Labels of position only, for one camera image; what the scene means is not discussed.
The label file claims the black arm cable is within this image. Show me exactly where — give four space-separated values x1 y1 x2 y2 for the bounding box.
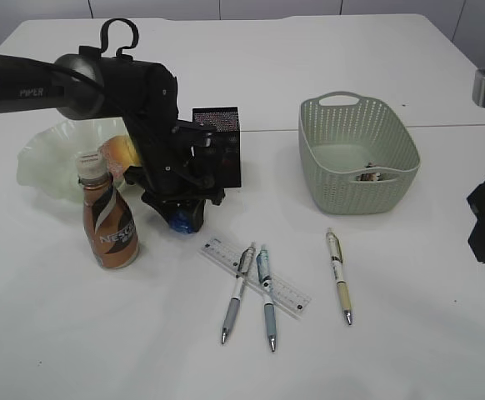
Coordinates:
98 17 140 59

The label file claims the blue pencil sharpener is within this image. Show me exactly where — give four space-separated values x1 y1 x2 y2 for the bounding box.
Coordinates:
168 211 194 234

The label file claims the brown coffee bottle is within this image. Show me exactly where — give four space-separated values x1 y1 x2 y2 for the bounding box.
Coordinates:
76 151 139 269

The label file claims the pale green woven basket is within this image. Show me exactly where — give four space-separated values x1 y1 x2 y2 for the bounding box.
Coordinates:
298 92 421 215

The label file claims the grey grip pen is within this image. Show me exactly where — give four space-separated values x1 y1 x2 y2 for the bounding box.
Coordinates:
221 242 257 345

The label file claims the golden sugared bread roll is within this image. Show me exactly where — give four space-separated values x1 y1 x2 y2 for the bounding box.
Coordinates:
98 135 142 179

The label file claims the black mesh pen holder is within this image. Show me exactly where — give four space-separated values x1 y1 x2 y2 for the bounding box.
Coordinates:
192 107 242 188

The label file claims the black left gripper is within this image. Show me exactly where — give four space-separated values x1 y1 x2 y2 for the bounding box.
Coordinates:
122 112 228 233

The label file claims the pale green wavy glass plate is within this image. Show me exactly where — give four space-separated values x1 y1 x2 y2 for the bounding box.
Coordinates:
17 118 129 203

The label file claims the blue grip pen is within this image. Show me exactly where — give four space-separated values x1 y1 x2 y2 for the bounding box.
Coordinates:
256 244 278 353

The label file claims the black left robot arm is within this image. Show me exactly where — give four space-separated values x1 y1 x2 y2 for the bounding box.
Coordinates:
0 47 242 233

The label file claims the beige grip pen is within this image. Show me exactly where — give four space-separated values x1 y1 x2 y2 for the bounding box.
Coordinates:
326 227 353 326

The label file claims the brown paper scrap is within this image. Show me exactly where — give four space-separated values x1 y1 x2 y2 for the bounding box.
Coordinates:
354 172 398 182

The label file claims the clear plastic ruler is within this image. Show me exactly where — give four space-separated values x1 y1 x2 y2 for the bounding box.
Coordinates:
197 237 313 321

